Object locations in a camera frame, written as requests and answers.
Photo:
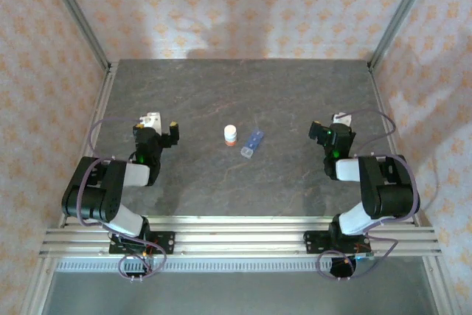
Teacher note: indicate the aluminium table side rail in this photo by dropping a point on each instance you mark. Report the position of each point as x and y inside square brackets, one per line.
[99, 108]
[379, 90]

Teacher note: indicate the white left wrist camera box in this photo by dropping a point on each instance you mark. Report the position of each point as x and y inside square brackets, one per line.
[151, 120]

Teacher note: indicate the white orange pill bottle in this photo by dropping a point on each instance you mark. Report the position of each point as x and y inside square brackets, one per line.
[231, 141]

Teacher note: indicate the long aluminium mounting rail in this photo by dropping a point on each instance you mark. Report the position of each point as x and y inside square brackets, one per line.
[239, 241]

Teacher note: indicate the orange patterned white cloth backdrop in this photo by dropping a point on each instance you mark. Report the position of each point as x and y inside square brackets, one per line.
[236, 5]

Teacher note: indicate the grey metal panel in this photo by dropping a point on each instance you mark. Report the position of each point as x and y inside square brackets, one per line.
[236, 293]

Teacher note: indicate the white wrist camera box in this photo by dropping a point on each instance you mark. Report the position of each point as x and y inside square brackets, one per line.
[341, 119]
[151, 120]

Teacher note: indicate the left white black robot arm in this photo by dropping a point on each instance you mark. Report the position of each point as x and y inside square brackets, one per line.
[92, 189]

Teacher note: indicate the small circuit board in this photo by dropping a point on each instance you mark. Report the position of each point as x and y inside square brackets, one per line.
[365, 256]

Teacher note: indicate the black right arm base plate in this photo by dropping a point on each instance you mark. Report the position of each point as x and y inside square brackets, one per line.
[311, 243]

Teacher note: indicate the blue pill organizer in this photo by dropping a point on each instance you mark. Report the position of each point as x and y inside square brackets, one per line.
[252, 143]

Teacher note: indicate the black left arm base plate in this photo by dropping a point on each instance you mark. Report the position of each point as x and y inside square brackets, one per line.
[166, 243]

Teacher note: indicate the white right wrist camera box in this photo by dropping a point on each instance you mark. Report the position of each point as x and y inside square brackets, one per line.
[341, 119]

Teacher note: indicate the aluminium frame post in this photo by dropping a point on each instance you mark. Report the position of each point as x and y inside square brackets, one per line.
[400, 16]
[78, 16]

